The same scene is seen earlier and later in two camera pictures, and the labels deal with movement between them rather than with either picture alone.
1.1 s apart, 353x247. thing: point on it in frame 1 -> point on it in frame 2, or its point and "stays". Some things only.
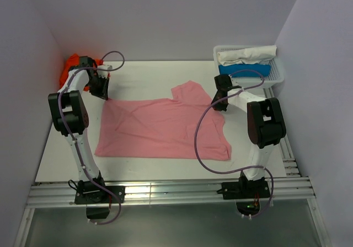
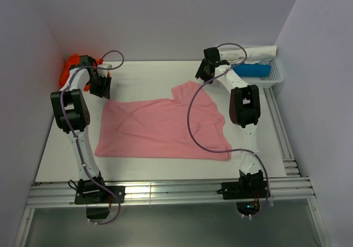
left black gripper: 102,92 stays
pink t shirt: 165,128 stays
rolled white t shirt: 257,55 stays
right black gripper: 220,107 -> 201,74
